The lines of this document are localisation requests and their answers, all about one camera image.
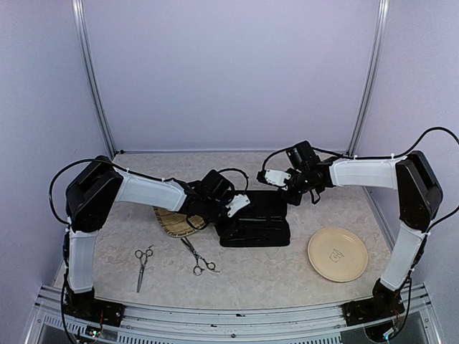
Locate black zippered tool case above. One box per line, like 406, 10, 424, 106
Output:
214, 190, 290, 248

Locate silver thinning scissors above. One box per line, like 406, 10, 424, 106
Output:
180, 237, 219, 276

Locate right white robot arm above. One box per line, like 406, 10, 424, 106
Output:
273, 141, 443, 291

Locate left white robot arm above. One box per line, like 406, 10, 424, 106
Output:
65, 156, 250, 319

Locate woven bamboo tray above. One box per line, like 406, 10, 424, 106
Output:
153, 207, 207, 238

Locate beige round plate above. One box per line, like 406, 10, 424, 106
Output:
307, 227, 369, 283

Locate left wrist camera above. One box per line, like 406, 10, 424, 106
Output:
225, 193, 250, 218

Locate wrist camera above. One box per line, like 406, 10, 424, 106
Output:
257, 169, 291, 190
225, 193, 250, 218

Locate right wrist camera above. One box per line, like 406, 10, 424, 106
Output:
257, 169, 291, 190

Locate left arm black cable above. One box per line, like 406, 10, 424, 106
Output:
47, 159, 115, 225

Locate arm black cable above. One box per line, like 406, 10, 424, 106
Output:
47, 159, 115, 225
318, 125, 459, 230

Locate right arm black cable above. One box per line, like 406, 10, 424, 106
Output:
318, 125, 459, 230

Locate right aluminium frame post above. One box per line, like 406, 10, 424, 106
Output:
347, 0, 390, 156

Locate aluminium frame post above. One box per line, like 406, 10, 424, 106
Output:
347, 0, 390, 156
72, 0, 117, 158

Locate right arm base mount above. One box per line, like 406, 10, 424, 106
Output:
341, 277, 412, 326

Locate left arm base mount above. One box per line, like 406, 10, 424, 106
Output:
64, 293, 125, 328

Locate front aluminium rail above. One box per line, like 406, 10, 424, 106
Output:
24, 282, 442, 344

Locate left aluminium frame post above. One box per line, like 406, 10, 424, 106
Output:
72, 0, 117, 158

